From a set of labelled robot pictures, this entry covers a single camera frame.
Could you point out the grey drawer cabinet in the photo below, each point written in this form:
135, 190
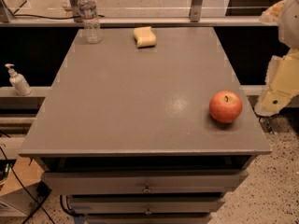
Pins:
116, 108

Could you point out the cardboard box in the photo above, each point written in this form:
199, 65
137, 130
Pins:
17, 196

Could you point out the bottom grey drawer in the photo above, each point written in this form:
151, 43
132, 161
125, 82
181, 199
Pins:
150, 219

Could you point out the middle grey drawer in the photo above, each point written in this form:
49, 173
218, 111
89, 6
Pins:
146, 204

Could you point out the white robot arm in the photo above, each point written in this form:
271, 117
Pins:
288, 30

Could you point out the white pump dispenser bottle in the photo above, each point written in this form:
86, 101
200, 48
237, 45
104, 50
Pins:
18, 81

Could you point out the clear plastic water bottle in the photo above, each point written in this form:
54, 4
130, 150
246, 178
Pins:
90, 19

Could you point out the metal post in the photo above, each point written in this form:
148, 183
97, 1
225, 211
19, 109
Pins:
195, 10
75, 10

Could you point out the grey drawer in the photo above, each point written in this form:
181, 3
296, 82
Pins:
144, 182
146, 204
150, 219

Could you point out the yellow sponge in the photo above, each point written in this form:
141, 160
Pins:
144, 37

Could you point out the red apple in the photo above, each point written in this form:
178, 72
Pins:
225, 106

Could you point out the top grey drawer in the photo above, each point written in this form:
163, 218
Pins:
144, 182

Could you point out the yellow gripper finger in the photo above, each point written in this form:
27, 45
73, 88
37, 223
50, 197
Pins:
272, 16
281, 84

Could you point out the right metal post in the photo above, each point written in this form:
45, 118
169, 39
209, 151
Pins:
195, 10

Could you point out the left metal post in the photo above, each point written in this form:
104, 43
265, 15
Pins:
75, 10

